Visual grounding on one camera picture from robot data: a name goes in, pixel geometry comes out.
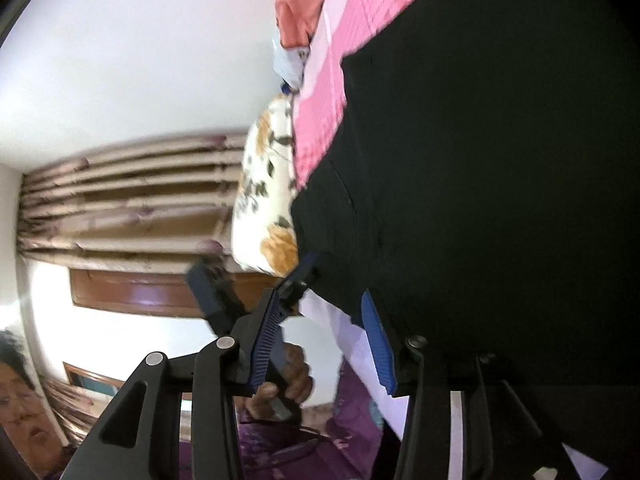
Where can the person's left hand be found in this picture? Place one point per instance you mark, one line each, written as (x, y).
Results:
(300, 375)

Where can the pink checked bedsheet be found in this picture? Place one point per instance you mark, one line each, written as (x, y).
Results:
(325, 110)

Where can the black pants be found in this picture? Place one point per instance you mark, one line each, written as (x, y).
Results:
(450, 185)

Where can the person's head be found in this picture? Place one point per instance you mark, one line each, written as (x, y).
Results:
(20, 410)

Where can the purple floral garment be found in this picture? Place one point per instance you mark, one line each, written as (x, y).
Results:
(310, 455)

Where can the floral pillow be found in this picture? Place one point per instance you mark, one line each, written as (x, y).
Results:
(260, 195)

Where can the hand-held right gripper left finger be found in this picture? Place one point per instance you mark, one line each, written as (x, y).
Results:
(265, 340)

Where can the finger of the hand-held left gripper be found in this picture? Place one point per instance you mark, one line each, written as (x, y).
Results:
(302, 267)

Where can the small dark blue cloth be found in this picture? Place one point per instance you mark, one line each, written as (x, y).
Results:
(286, 88)

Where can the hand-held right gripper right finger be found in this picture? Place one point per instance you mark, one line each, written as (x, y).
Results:
(377, 345)

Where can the beige patterned curtain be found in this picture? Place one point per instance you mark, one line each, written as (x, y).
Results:
(125, 200)

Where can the small wooden frame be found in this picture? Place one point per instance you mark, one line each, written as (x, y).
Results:
(95, 377)

